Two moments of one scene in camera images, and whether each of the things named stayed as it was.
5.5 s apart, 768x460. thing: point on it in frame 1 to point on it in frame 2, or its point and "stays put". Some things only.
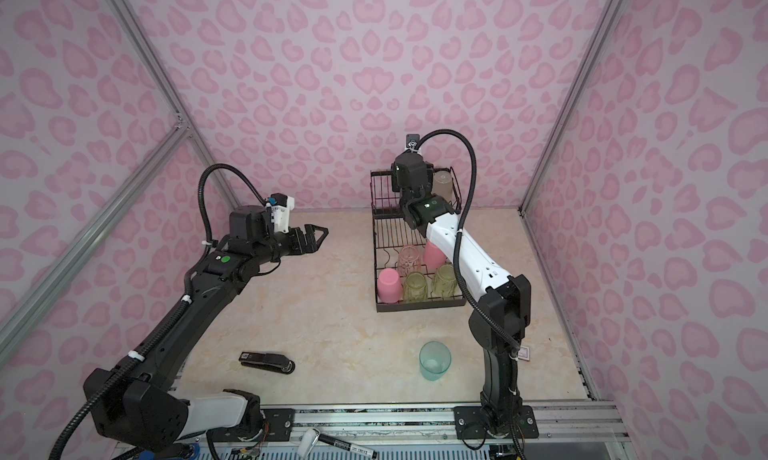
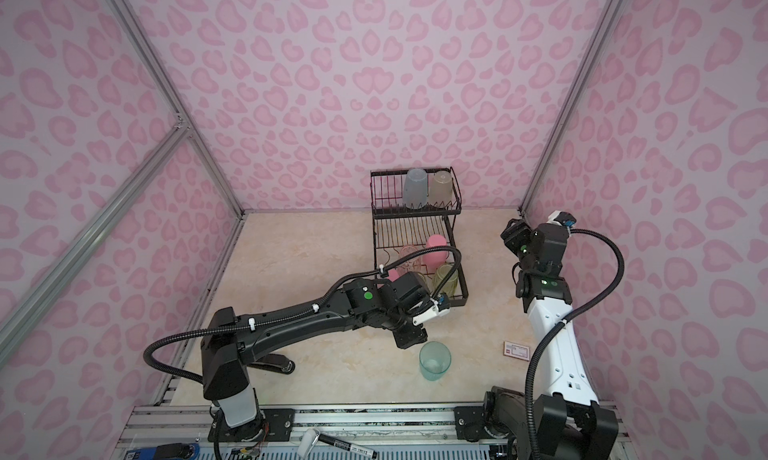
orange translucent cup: (409, 260) stays put
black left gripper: (311, 245) to (415, 337)
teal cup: (435, 359) stays put
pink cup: (433, 257) stays put
